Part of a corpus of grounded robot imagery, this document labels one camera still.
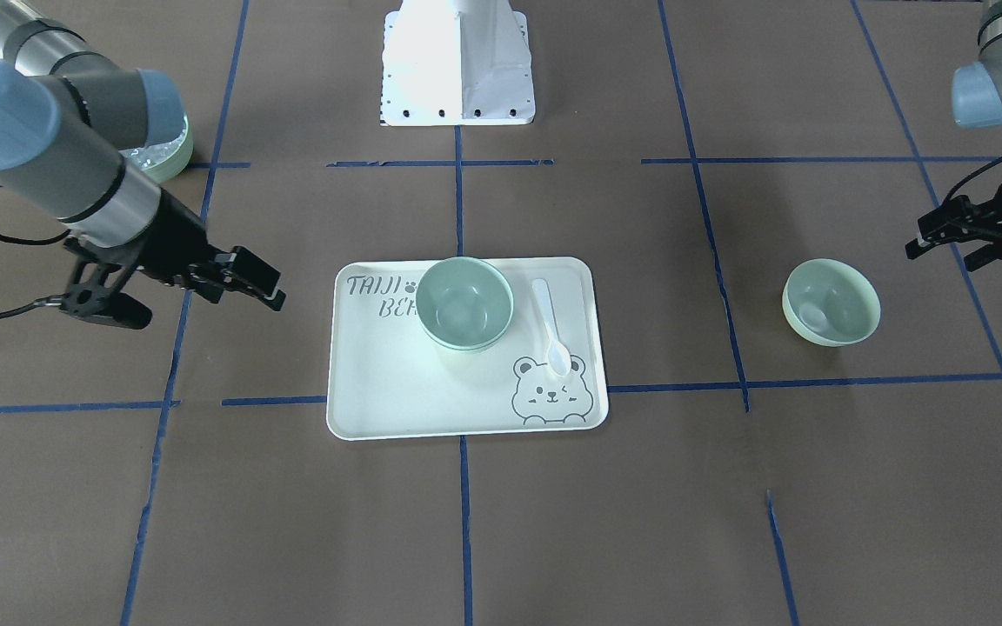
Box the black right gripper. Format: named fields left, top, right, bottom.
left=59, top=191, right=287, bottom=330

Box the white plastic spoon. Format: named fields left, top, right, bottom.
left=531, top=278, right=571, bottom=377

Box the pale green serving tray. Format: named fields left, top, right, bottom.
left=326, top=256, right=609, bottom=441

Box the green bowl on tray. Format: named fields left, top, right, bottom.
left=422, top=324, right=509, bottom=354

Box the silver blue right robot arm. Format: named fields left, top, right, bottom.
left=0, top=1, right=286, bottom=330

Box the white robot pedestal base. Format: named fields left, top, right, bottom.
left=379, top=1, right=537, bottom=127

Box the green bowl with ice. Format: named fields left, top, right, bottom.
left=120, top=116, right=195, bottom=183

